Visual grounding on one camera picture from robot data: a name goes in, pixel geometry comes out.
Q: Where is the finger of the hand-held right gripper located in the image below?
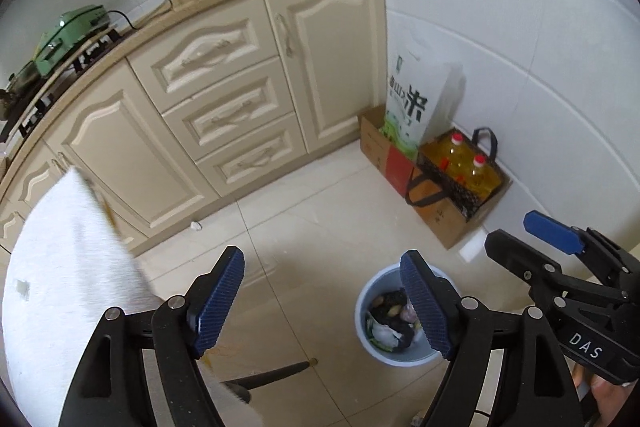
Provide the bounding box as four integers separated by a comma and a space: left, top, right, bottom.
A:
484, 229, 576, 313
523, 210, 640, 297

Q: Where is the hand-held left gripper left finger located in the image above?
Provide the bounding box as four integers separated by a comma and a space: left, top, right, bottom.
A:
57, 245, 246, 427

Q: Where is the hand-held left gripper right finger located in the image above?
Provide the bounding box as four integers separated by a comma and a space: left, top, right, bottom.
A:
399, 250, 586, 427

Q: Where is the black plastic bag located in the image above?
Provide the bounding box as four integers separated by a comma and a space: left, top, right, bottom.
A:
372, 289, 426, 350

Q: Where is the white paper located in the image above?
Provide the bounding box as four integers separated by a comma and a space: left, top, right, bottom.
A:
367, 322, 406, 348

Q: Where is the light blue plastic bin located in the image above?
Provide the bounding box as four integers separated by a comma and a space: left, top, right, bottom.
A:
354, 266, 448, 367

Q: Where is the person's right hand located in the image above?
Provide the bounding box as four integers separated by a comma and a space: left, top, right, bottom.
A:
572, 364, 640, 427

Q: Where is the black patterned tote bag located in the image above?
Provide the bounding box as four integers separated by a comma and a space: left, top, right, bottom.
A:
405, 127, 501, 220

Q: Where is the brown cardboard box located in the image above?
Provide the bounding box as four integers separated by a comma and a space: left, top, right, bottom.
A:
359, 104, 513, 251

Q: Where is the cooking oil bottle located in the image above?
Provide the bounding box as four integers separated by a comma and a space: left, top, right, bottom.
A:
460, 154, 501, 198
440, 132, 473, 172

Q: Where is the cream cabinet drawer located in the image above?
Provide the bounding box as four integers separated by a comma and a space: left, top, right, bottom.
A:
195, 114, 308, 200
127, 0, 278, 112
160, 57, 296, 160

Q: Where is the white table with towel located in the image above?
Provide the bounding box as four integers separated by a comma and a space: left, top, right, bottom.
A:
0, 166, 266, 427

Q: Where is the cream cabinet door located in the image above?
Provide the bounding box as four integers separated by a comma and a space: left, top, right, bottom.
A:
262, 0, 388, 155
45, 59, 221, 230
0, 142, 76, 253

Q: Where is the white and green rice bag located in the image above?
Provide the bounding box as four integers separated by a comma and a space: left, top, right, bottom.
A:
382, 32, 463, 160

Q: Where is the black gas stove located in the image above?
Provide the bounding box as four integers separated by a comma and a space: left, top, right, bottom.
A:
17, 27, 123, 140

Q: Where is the cream kitchen cabinet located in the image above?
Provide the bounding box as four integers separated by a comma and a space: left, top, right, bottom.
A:
0, 0, 388, 258

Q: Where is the dark cooking pan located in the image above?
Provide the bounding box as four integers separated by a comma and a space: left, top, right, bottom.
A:
0, 62, 46, 122

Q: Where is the green electric grill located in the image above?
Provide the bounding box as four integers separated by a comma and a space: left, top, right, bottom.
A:
32, 3, 112, 75

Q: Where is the black appliance cable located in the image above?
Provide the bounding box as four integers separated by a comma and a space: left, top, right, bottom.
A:
107, 9, 138, 30

